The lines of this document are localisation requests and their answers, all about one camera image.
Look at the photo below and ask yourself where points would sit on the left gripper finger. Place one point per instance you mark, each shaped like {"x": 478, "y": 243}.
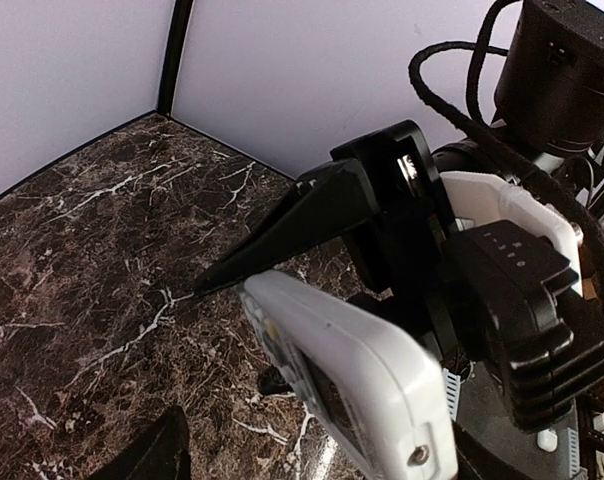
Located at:
{"x": 161, "y": 451}

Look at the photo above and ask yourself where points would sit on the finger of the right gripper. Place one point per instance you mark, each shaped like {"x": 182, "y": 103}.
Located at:
{"x": 270, "y": 382}

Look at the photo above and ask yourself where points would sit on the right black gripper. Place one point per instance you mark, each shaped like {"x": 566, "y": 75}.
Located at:
{"x": 396, "y": 252}

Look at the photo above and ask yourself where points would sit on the white remote control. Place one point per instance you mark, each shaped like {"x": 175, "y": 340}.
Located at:
{"x": 378, "y": 393}

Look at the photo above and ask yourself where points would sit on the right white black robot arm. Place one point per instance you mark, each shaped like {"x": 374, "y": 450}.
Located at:
{"x": 528, "y": 112}

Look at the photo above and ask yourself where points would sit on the right black frame post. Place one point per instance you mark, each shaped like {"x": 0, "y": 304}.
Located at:
{"x": 173, "y": 55}

